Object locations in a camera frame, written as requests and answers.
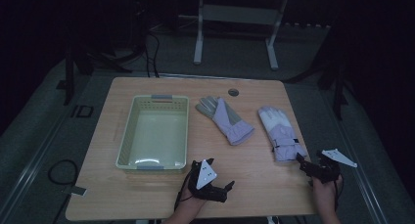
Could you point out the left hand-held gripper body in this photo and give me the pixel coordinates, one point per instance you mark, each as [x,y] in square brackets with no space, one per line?
[205,175]

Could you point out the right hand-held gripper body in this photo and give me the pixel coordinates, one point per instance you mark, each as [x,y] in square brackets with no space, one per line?
[326,167]

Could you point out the purple and white ski glove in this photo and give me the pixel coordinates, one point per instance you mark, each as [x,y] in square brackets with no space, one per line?
[282,132]

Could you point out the person's right hand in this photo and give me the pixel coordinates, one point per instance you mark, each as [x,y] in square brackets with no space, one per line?
[326,193]

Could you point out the person's left hand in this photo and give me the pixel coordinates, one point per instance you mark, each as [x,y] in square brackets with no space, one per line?
[190,200]

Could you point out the purple and grey ski glove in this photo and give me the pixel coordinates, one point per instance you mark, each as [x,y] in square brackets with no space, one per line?
[225,119]

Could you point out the pale green plastic basket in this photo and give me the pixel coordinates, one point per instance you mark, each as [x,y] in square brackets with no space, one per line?
[156,136]

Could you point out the black tripod stand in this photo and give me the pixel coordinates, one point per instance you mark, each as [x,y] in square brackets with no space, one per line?
[70,70]
[337,87]

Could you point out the grey round table grommet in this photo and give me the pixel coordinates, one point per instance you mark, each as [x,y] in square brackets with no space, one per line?
[233,92]

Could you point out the grey tape piece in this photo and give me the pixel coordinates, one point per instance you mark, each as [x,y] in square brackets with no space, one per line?
[75,190]

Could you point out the white metal stand frame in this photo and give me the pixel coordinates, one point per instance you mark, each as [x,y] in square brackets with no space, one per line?
[236,13]

